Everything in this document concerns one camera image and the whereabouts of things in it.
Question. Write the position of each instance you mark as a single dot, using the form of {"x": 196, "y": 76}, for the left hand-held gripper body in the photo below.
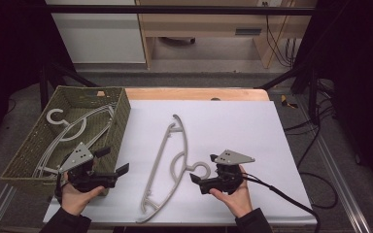
{"x": 77, "y": 158}

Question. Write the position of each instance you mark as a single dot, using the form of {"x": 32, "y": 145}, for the olive green woven basket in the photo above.
{"x": 116, "y": 119}

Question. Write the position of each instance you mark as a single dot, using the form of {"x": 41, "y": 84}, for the white cabinet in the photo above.
{"x": 103, "y": 35}

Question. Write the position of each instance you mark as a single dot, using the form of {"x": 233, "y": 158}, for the black metal stand leg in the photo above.
{"x": 312, "y": 93}
{"x": 43, "y": 87}

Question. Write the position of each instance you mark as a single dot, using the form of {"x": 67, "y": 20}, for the person's right hand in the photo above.
{"x": 236, "y": 200}

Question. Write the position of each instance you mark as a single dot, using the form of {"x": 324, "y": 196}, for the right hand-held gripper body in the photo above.
{"x": 233, "y": 158}

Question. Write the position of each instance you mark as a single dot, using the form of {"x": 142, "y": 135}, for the dark curtain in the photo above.
{"x": 9, "y": 48}
{"x": 359, "y": 64}

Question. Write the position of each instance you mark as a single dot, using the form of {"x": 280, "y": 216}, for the black horizontal metal bar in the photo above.
{"x": 175, "y": 9}

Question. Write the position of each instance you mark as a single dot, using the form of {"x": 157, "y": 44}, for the person's left hand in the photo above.
{"x": 76, "y": 200}

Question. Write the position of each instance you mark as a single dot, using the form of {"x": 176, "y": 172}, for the yellow and black tool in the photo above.
{"x": 286, "y": 102}

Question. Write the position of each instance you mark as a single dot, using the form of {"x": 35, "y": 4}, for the grey plastic clothes hanger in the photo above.
{"x": 184, "y": 142}
{"x": 101, "y": 133}
{"x": 52, "y": 111}

